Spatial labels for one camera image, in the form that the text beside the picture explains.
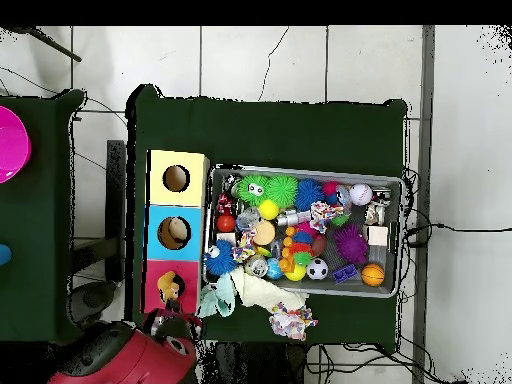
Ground small tan plush toy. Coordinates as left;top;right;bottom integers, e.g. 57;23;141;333
156;270;183;305

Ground cream yellow muslin cloth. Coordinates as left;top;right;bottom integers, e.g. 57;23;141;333
231;265;310;313

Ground blue spiky ball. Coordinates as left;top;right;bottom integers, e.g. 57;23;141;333
203;239;241;278
294;178;326;213

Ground shallow clear mesh bin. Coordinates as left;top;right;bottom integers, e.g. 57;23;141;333
203;163;404;299

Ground black rod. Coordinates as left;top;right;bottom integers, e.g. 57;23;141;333
0;26;83;63

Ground black upright panel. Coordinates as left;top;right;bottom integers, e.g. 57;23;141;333
103;139;128;282

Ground small orange basketball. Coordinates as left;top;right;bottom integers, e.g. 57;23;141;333
360;263;386;288

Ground large pink round dish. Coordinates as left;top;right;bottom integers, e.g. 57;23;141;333
0;105;33;185

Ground mint green muslin cloth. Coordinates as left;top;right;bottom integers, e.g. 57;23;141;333
194;271;238;323

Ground small blue toy block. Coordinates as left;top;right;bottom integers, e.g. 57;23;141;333
333;263;360;285

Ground dark green table cloth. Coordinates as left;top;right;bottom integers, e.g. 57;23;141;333
125;83;409;349

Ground black cable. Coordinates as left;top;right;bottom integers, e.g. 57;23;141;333
403;222;512;243

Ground wooden box with three holes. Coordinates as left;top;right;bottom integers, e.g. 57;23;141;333
142;148;211;316

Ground green covered side table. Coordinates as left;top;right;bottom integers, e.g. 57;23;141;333
0;89;88;347

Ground green spiky ball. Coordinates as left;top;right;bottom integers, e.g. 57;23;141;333
266;174;300;209

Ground black and white soccer ball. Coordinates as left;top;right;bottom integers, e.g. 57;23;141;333
307;257;330;281

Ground small yellow ball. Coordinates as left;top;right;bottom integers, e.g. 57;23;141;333
258;199;281;221

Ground pale wooden block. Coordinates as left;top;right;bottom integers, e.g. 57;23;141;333
367;226;390;248

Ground grey stand base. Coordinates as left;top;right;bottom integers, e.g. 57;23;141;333
70;238;121;325

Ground purple plush toy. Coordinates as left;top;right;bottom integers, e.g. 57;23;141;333
333;222;371;265

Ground green furry googly-eyed toy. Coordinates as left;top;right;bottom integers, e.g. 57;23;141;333
239;174;271;207

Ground white baseball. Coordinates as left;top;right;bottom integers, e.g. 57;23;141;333
348;183;373;208

